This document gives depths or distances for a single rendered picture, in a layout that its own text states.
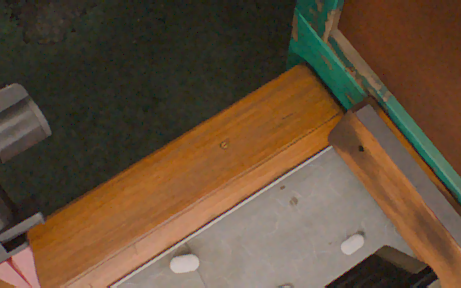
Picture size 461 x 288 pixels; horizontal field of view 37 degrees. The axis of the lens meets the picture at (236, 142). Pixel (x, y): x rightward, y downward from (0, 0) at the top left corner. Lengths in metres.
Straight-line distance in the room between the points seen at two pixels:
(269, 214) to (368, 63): 0.23
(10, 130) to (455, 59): 0.44
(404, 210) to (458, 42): 0.25
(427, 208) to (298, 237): 0.18
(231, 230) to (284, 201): 0.08
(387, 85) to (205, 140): 0.25
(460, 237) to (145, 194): 0.39
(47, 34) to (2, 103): 1.22
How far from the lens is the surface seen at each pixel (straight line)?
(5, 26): 1.98
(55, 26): 1.95
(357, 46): 0.86
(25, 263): 0.75
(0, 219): 0.74
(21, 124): 0.72
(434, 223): 0.83
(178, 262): 0.88
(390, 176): 0.84
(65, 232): 0.91
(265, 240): 0.91
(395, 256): 0.57
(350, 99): 0.92
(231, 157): 0.91
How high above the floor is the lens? 1.62
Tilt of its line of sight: 69 degrees down
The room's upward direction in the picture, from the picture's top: 1 degrees clockwise
